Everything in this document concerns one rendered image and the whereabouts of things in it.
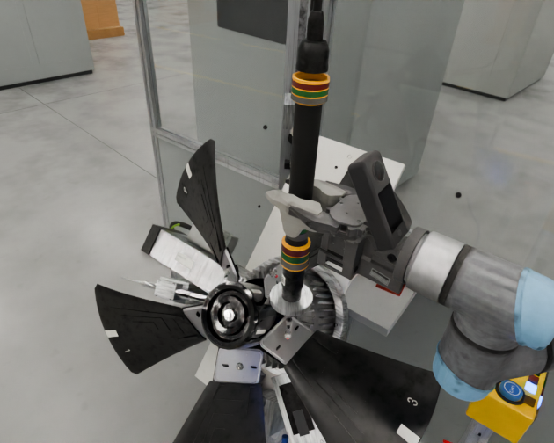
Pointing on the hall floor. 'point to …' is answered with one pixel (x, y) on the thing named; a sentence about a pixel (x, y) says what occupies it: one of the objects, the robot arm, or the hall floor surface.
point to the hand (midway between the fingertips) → (284, 185)
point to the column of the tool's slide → (289, 79)
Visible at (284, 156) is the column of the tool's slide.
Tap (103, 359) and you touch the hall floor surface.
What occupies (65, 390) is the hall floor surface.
